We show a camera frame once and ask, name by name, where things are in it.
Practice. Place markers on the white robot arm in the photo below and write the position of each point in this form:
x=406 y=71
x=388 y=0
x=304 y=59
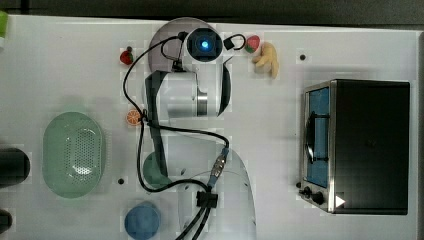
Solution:
x=215 y=200

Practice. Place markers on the grey round plate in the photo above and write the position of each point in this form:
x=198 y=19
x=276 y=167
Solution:
x=162 y=57

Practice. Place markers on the orange slice toy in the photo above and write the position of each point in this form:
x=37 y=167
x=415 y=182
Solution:
x=133 y=117

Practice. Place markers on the green mug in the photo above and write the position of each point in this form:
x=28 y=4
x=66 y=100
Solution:
x=152 y=173

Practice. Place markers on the toy banana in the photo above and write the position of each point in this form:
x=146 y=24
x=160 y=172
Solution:
x=267 y=60

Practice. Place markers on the red green toy fruit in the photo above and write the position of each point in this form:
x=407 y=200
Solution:
x=252 y=43

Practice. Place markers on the red toy strawberry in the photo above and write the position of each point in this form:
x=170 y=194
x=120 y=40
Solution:
x=126 y=57

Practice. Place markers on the blue bowl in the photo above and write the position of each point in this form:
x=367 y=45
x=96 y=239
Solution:
x=142 y=222

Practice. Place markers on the green perforated colander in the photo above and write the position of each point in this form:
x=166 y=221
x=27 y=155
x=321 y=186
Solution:
x=73 y=155

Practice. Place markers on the black toaster oven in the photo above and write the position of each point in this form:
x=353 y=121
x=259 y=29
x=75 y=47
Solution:
x=355 y=147

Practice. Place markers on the black cylinder at edge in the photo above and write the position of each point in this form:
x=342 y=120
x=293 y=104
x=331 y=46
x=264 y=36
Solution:
x=14 y=167

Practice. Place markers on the black object bottom left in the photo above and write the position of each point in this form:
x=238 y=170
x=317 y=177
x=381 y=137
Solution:
x=6 y=221

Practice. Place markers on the green object at corner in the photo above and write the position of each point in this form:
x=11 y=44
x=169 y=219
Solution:
x=3 y=27

